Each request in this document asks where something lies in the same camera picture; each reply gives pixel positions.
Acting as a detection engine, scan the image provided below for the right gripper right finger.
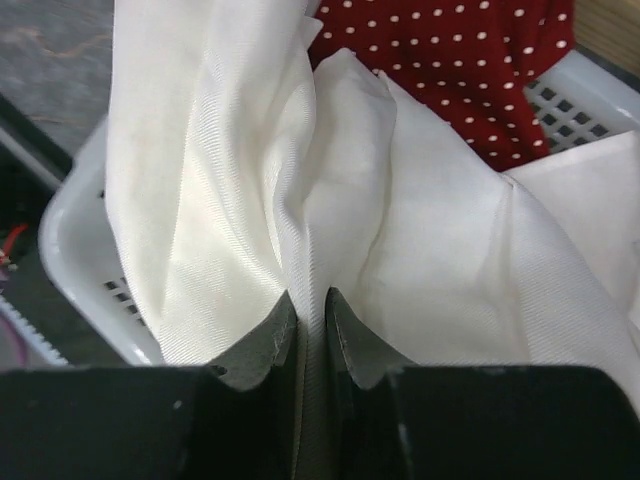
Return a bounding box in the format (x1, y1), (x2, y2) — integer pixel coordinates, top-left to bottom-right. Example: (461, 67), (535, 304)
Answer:
(325, 288), (639, 479)

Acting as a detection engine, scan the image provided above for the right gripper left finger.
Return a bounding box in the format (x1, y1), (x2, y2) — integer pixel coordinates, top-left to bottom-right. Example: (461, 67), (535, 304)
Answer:
(1, 294), (298, 479)

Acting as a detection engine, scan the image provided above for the red polka dot skirt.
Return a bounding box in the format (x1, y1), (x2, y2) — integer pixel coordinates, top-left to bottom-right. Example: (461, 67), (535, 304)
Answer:
(310, 0), (574, 171)

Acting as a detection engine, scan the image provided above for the white plastic laundry basket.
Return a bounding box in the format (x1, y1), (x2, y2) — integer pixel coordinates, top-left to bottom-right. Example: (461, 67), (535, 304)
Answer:
(39, 52), (639, 365)

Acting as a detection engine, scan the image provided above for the slotted grey cable duct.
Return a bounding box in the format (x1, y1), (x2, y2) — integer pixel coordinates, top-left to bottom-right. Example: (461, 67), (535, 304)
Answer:
(1, 297), (68, 366)

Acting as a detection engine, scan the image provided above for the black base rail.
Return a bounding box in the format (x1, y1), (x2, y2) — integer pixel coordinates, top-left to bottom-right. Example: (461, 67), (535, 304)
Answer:
(1, 97), (77, 323)

